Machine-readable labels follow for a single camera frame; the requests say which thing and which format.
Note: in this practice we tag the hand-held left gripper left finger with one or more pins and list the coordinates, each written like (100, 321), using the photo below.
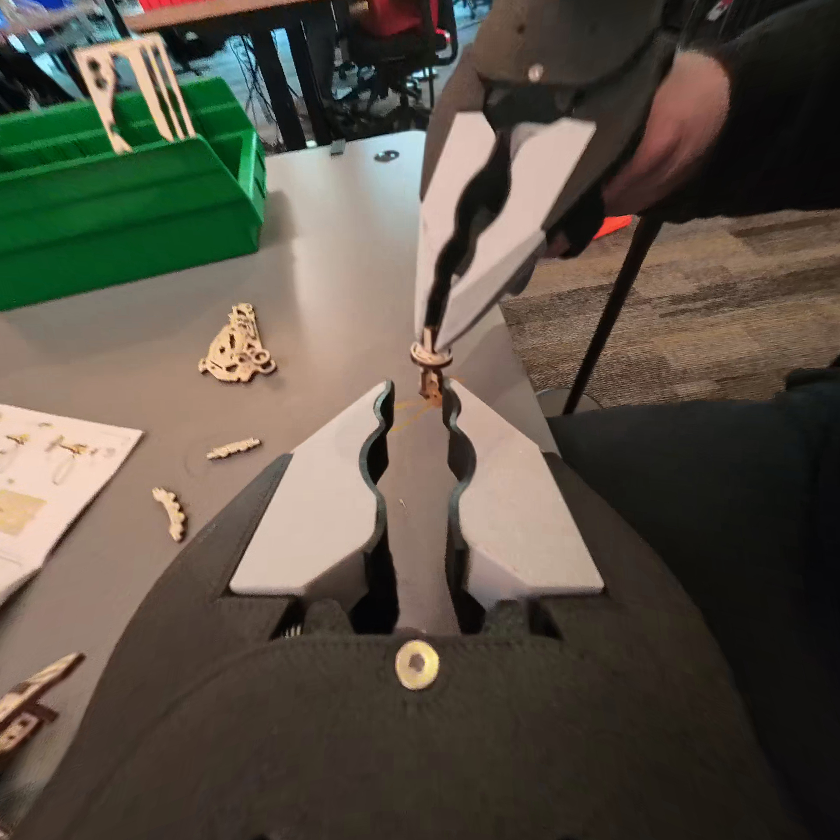
(308, 518)

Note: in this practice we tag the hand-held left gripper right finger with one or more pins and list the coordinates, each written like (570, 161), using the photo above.
(525, 525)

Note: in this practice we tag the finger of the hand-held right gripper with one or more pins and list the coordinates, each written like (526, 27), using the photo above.
(446, 170)
(512, 262)

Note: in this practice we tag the round wooden wheel disc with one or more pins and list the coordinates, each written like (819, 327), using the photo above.
(426, 358)

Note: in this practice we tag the wooden cross-shaped part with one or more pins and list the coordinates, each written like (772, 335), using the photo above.
(432, 384)

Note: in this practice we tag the tan rubber band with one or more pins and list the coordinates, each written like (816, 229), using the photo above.
(413, 410)

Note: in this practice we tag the person's right forearm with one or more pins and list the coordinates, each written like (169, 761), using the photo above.
(774, 131)

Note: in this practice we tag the wooden buggy model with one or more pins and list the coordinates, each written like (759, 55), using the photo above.
(26, 695)

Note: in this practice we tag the person's right hand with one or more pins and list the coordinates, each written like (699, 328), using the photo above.
(676, 131)

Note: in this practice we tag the engraved wooden part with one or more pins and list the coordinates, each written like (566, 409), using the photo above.
(233, 449)

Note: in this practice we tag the orange cone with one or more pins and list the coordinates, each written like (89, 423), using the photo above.
(613, 226)

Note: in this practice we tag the black metal pole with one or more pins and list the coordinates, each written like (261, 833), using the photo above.
(612, 308)

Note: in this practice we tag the long notched wooden part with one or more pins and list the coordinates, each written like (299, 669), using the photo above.
(174, 518)

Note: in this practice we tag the open instruction booklet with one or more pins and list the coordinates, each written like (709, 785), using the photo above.
(39, 525)

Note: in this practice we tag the background wooden table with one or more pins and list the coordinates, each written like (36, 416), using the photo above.
(216, 13)

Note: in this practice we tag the green plastic bin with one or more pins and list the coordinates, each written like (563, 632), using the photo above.
(131, 216)

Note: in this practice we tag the ornate wooden frame part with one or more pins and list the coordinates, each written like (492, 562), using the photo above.
(223, 358)

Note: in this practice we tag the leftover plywood sheet frame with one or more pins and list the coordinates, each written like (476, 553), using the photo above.
(103, 105)

